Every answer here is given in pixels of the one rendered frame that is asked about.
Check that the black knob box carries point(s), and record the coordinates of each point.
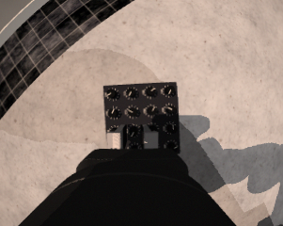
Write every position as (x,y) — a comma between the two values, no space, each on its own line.
(129,98)

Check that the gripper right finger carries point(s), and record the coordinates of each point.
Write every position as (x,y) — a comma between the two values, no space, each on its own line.
(149,139)

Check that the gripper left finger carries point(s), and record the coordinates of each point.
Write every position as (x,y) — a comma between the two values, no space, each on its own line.
(118,138)

